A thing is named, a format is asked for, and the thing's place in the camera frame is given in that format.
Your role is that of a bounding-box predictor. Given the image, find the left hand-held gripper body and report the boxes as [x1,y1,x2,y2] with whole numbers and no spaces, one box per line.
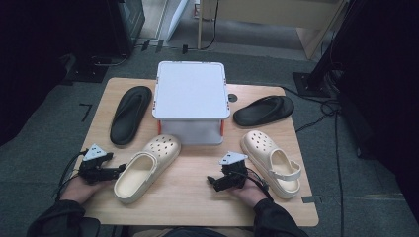
[78,143,115,185]

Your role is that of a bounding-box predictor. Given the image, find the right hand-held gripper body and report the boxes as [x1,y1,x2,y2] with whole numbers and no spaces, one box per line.
[218,150,249,192]

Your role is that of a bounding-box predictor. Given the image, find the beige clog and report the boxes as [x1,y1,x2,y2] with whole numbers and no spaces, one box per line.
[113,133,182,204]
[239,129,302,200]

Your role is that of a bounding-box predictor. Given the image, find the black slipper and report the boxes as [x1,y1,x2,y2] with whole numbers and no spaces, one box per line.
[109,85,153,146]
[232,95,295,127]

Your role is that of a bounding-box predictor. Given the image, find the white two-tier shoe rack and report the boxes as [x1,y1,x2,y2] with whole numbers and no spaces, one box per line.
[151,60,231,146]

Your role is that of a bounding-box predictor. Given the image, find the person's right hand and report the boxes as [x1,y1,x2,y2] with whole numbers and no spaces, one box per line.
[228,179,269,209]

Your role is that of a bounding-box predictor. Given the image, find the person's left hand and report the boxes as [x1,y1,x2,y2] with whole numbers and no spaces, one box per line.
[60,175,111,205]

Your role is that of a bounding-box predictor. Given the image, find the dark cabinet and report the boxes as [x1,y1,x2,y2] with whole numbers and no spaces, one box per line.
[107,0,146,57]

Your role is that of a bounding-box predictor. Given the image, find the black metal stand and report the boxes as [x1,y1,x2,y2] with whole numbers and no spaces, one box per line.
[292,0,364,99]

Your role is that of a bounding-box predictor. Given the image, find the light wooden cabinet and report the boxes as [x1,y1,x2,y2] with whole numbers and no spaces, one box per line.
[197,0,349,61]

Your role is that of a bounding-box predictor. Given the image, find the white board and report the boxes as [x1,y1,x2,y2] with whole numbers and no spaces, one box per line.
[165,0,191,42]

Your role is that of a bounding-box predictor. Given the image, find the right hand-held gripper cable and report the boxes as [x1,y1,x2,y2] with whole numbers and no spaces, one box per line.
[245,167,275,202]

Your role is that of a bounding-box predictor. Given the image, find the hand-held gripper cable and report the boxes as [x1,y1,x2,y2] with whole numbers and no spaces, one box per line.
[52,149,89,200]
[245,167,275,202]

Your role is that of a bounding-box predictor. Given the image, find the left hand-held gripper cable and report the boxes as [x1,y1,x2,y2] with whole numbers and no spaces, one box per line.
[52,149,89,200]

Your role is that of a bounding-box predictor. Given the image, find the black stand base plate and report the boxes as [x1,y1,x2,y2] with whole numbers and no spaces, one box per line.
[64,56,109,84]

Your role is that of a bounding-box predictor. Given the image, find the black floor cable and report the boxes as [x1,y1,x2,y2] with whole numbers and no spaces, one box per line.
[281,85,346,237]

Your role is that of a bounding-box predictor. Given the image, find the black hanging cable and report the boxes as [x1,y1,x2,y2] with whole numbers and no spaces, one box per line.
[200,0,220,51]

